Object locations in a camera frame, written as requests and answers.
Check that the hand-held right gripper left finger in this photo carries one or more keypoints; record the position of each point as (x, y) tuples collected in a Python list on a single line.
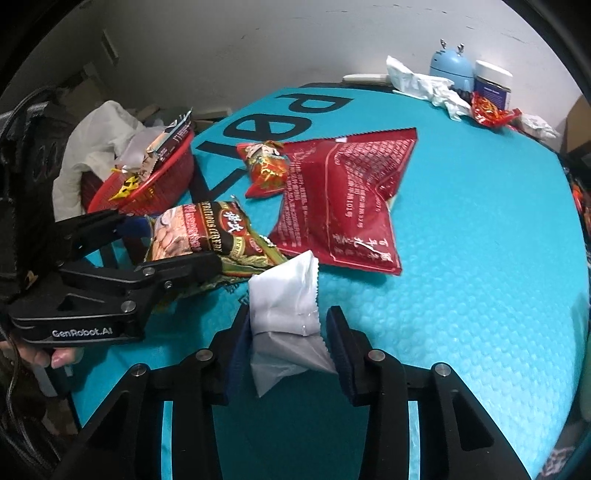
[(238, 364)]

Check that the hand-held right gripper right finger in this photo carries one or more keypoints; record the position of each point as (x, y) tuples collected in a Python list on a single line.
[(344, 364)]

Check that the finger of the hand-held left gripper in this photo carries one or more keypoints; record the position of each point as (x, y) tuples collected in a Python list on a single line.
[(87, 228), (184, 270)]

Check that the brown patterned snack packet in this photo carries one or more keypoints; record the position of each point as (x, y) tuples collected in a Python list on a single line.
[(203, 226)]

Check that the plain white snack packet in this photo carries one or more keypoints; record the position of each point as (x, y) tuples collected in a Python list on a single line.
[(284, 295)]

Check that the red plastic basket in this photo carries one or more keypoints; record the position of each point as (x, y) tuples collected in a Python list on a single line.
[(161, 184)]

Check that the beige and brown snack packet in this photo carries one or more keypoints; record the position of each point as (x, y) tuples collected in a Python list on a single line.
[(173, 131)]

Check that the person's left hand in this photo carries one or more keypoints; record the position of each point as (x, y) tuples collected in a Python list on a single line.
[(62, 357)]

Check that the yellow snack packet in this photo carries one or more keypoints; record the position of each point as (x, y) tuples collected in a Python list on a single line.
[(125, 188)]

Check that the red orange snack packet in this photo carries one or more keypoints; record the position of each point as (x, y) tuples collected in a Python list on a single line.
[(265, 173)]

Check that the large dark red snack bag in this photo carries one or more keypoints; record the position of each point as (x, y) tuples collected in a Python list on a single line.
[(341, 198)]

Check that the white remote control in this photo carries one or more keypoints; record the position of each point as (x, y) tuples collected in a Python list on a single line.
[(364, 77)]

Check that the red yellow candy packet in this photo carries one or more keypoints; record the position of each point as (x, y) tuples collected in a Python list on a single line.
[(489, 110)]

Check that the crumpled white plastic bag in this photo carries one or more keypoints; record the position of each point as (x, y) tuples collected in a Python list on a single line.
[(415, 81)]

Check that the crumpled white paper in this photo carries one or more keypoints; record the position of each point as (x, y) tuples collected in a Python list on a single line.
[(535, 124)]

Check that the white lidded purple jar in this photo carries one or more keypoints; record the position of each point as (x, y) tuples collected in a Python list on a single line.
[(491, 85)]

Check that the blue round humidifier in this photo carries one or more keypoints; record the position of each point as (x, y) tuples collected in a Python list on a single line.
[(450, 67)]

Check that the cardboard box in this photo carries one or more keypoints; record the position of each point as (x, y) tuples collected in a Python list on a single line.
[(581, 115)]

